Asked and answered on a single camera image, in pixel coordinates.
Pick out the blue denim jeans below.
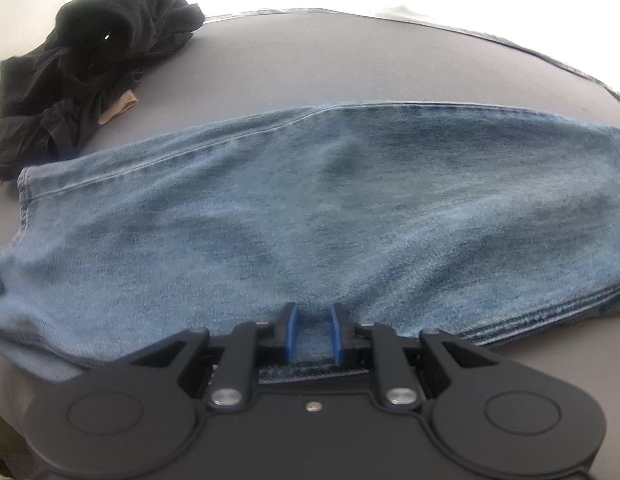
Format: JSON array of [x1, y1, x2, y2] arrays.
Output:
[[0, 103, 620, 382]]

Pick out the tan paper tag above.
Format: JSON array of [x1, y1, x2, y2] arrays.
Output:
[[98, 90, 138, 126]]

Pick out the black crumpled garment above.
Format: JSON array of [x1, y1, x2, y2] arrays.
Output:
[[0, 0, 205, 181]]

